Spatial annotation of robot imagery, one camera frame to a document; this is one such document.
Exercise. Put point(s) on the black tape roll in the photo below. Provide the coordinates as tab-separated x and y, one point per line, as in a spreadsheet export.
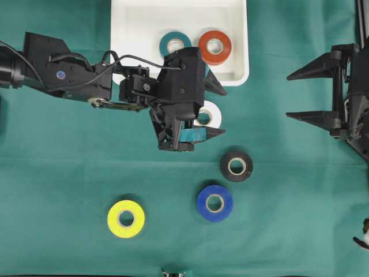
236	166

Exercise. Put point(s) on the orange tape roll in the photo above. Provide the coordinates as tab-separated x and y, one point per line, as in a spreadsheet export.
215	47

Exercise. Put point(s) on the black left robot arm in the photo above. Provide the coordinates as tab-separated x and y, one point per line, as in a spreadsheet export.
46	64

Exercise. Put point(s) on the blue tape roll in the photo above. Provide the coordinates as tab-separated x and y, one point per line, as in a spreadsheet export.
214	203

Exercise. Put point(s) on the white plastic tray case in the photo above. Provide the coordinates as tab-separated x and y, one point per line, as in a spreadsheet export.
137	28

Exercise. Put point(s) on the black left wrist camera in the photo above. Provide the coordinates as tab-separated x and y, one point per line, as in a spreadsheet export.
181	82

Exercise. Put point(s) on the black and white clip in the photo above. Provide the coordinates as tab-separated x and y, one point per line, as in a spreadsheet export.
363	243

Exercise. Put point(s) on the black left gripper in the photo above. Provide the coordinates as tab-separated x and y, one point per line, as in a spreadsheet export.
138	91

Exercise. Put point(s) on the yellow tape roll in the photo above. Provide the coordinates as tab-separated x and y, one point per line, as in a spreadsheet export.
126	219

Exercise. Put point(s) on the teal tape roll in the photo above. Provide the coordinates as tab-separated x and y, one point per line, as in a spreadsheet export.
173	41

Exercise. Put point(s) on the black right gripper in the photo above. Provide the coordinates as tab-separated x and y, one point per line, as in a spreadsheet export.
354	62

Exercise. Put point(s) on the black camera mount bottom edge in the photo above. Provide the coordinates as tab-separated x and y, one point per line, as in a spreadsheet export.
176	273

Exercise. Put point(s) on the white tape roll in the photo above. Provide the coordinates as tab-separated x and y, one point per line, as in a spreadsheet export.
209	115

